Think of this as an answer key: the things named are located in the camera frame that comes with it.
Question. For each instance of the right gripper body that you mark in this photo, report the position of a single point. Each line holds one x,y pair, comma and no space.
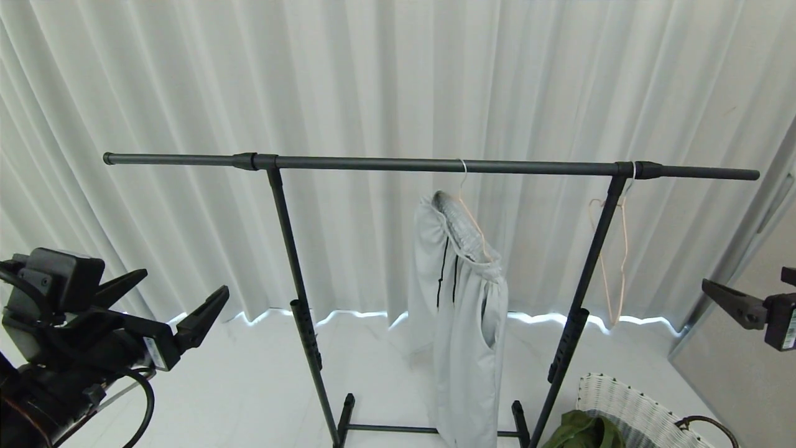
782,323

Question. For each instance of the white laundry basket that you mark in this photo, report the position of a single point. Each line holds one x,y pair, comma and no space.
628,410

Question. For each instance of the black clothes rack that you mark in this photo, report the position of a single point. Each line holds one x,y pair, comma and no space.
435,165

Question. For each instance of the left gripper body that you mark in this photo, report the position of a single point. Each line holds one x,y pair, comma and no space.
124,342

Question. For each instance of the pale grey shorts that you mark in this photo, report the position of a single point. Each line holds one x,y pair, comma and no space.
466,348

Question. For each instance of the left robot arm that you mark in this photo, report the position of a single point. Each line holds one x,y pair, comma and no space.
37,404

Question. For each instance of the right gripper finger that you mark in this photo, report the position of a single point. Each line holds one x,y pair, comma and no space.
740,305
788,275

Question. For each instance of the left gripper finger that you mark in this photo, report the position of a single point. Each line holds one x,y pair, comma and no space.
202,317
121,286

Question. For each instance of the green long-sleeved shirt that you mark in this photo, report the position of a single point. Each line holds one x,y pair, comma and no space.
584,432

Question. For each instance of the pink clothes hanger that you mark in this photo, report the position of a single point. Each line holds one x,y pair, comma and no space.
464,171
624,267

